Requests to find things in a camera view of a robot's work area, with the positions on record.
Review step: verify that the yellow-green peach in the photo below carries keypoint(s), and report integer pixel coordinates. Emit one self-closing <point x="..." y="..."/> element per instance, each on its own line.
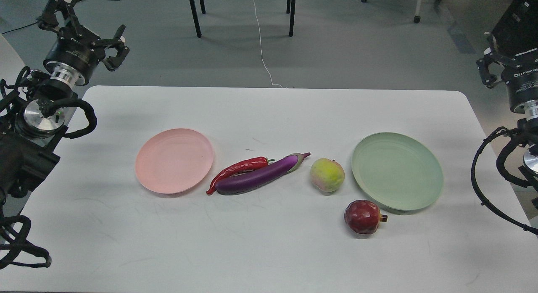
<point x="326" y="175"/>

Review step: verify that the red pomegranate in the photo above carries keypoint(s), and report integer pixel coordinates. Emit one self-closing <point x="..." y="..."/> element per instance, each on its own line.
<point x="364" y="217"/>

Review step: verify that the white chair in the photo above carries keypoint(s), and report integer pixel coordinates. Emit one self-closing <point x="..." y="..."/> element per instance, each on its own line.
<point x="11" y="63"/>

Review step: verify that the black table legs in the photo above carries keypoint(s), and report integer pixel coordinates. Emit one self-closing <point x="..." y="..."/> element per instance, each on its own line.
<point x="226" y="14"/>

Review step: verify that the black equipment case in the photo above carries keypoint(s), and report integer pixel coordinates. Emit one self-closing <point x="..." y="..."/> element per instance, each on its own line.
<point x="517" y="30"/>

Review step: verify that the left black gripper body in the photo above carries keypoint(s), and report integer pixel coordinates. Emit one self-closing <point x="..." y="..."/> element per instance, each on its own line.
<point x="75" y="52"/>

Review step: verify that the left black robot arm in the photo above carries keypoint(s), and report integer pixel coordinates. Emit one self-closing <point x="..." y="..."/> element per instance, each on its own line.
<point x="40" y="108"/>

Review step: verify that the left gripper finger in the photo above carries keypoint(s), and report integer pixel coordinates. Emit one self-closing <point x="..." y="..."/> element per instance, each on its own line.
<point x="48" y="20"/>
<point x="117" y="42"/>

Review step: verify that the pink plate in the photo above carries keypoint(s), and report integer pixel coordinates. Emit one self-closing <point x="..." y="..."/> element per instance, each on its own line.
<point x="174" y="161"/>

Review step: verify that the purple eggplant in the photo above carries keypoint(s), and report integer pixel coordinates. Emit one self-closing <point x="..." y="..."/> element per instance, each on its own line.
<point x="236" y="185"/>

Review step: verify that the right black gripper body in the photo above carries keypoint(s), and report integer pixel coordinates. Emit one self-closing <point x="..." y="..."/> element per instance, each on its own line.
<point x="521" y="80"/>

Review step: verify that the green plate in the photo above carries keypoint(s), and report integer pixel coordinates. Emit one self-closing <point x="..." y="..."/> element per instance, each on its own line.
<point x="397" y="171"/>

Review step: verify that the red chili pepper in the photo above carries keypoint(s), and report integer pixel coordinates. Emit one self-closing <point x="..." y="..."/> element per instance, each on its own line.
<point x="238" y="168"/>

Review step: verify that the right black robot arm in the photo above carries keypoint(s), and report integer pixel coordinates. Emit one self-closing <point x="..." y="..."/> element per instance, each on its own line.
<point x="524" y="135"/>

